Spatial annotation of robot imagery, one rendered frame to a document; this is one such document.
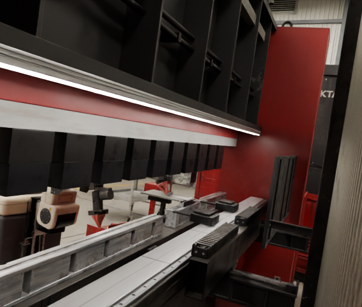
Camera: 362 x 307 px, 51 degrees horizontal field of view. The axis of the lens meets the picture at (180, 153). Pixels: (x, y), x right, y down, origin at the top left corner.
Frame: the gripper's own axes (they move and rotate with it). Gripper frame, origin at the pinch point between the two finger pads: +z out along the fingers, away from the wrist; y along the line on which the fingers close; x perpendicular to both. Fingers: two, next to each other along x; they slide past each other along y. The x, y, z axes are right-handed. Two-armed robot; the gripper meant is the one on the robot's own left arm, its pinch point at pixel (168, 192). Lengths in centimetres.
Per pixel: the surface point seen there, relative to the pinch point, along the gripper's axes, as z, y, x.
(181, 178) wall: -77, 746, 274
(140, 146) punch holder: -15, -78, -30
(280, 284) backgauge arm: 54, -61, -57
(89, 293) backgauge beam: 25, -137, -32
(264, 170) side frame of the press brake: 6, 86, -45
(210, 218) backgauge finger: 22, -46, -35
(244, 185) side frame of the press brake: 11, 86, -27
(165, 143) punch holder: -17, -54, -31
